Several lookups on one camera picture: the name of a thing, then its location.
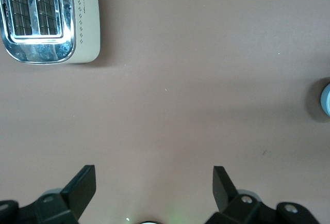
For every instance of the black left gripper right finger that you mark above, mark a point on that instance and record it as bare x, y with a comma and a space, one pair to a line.
224, 190

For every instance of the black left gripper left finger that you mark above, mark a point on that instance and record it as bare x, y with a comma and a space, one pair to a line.
77, 193

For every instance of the blue bowl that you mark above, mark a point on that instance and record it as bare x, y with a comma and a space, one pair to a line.
326, 100

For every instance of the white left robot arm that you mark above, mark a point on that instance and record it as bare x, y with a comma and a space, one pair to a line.
152, 222

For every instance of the brown table cover sheet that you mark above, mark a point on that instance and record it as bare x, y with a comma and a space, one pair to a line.
180, 79

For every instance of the cream and chrome toaster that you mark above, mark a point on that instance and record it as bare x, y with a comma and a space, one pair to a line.
85, 15

